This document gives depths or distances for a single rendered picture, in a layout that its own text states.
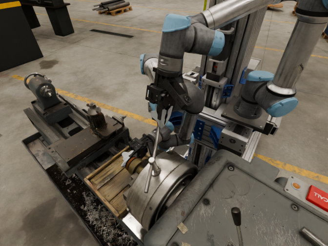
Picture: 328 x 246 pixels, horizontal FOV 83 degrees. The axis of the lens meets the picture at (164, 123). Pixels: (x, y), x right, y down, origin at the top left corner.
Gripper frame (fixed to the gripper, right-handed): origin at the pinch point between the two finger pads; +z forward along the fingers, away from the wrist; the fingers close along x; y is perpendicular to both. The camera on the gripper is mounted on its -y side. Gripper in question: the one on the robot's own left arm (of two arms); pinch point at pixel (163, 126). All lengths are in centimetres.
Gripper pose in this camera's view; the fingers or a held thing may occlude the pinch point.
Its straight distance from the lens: 67.4
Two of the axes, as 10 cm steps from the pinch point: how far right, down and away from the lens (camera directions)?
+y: -7.6, -4.2, 4.9
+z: -1.7, 8.6, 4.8
